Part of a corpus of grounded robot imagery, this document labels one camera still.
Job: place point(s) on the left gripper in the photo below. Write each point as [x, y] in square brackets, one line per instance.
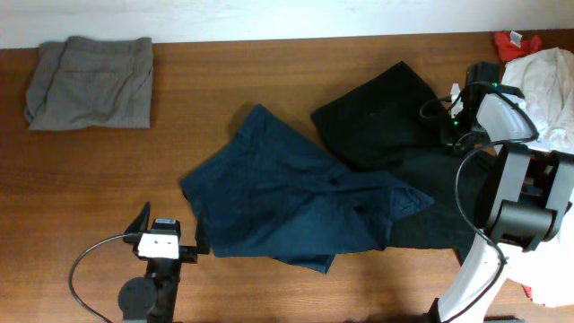
[188, 254]

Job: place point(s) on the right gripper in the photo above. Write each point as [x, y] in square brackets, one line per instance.
[447, 135]

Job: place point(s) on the black shorts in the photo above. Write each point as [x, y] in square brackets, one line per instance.
[379, 122]

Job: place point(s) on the navy blue shorts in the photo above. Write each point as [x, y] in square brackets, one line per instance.
[271, 192]

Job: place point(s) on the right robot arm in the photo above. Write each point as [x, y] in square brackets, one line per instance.
[520, 205]

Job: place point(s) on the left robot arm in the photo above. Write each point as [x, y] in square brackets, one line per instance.
[152, 296]

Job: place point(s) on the black shirt white stripe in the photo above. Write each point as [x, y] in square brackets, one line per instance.
[433, 171]

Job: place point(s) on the red cloth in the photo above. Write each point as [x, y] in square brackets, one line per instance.
[510, 45]

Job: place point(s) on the white cloth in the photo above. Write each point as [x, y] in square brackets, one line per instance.
[546, 79]

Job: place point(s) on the folded grey shorts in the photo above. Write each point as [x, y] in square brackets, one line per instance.
[84, 82]

